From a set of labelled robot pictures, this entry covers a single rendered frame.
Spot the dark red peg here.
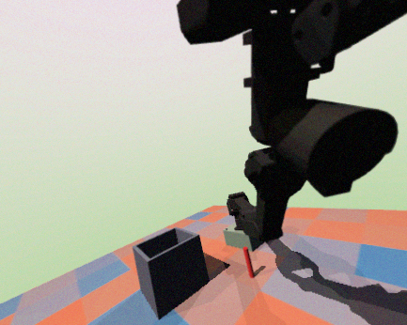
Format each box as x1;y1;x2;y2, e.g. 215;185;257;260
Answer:
243;247;255;278

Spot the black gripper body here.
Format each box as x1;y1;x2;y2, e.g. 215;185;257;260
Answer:
177;0;321;99

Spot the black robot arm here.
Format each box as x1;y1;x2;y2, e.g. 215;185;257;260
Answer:
227;0;407;242

